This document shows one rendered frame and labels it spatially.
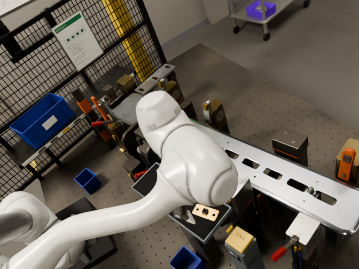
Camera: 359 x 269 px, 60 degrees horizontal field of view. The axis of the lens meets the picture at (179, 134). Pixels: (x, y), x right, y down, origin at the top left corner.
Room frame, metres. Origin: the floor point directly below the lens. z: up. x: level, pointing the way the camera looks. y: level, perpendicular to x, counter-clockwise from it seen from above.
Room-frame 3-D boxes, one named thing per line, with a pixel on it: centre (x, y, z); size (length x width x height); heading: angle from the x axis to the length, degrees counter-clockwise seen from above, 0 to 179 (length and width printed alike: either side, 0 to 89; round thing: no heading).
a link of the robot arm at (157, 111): (0.55, 0.02, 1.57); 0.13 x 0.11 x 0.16; 15
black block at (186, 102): (1.35, -0.11, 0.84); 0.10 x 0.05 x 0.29; 120
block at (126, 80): (1.74, 0.17, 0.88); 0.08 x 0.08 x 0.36; 30
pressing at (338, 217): (1.02, -0.10, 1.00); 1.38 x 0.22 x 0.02; 30
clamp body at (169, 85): (1.49, -0.07, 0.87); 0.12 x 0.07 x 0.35; 120
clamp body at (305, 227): (0.43, -0.22, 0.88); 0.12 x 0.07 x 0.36; 120
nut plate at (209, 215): (0.56, 0.03, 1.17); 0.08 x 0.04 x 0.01; 43
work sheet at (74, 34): (1.96, 0.34, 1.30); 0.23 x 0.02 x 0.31; 120
